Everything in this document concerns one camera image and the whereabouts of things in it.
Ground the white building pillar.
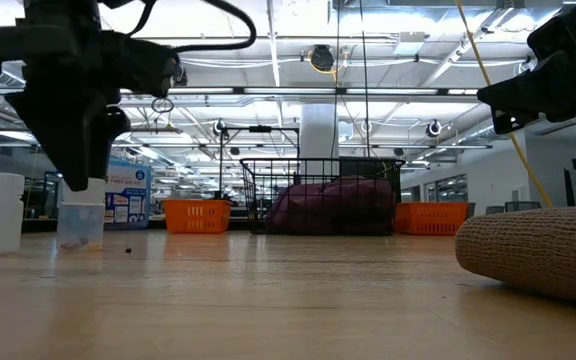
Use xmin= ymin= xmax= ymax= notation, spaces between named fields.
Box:
xmin=300 ymin=103 xmax=339 ymax=162

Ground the black wire basket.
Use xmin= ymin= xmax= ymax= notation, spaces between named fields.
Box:
xmin=239 ymin=157 xmax=407 ymax=236

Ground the small black ceiling reel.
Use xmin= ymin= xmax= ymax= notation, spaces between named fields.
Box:
xmin=424 ymin=118 xmax=444 ymax=139

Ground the blue first aid kit box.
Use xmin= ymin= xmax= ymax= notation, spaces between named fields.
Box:
xmin=104 ymin=159 xmax=153 ymax=231

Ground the yellow hanging cable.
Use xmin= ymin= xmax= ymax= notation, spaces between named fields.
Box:
xmin=455 ymin=0 xmax=554 ymax=209

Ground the maroon cloth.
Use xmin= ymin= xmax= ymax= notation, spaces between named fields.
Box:
xmin=265 ymin=175 xmax=398 ymax=236

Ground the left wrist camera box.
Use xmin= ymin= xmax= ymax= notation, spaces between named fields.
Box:
xmin=103 ymin=32 xmax=180 ymax=99

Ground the tan elastic bandage roll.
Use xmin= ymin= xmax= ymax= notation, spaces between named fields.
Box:
xmin=454 ymin=205 xmax=576 ymax=309

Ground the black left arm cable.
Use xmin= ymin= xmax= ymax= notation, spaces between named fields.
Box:
xmin=96 ymin=0 xmax=258 ymax=54

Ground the long ceiling light strip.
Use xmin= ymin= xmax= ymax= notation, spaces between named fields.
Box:
xmin=117 ymin=86 xmax=479 ymax=97

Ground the thin black hanging cable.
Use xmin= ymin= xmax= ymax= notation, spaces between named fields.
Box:
xmin=358 ymin=0 xmax=370 ymax=159
xmin=334 ymin=0 xmax=343 ymax=161

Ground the clear bottle with white cap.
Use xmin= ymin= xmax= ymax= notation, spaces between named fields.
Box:
xmin=56 ymin=175 xmax=107 ymax=253

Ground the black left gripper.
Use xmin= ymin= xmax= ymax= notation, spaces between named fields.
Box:
xmin=0 ymin=25 xmax=132 ymax=193

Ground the orange plastic basket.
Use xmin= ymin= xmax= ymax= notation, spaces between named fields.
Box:
xmin=162 ymin=198 xmax=234 ymax=235
xmin=394 ymin=201 xmax=470 ymax=236

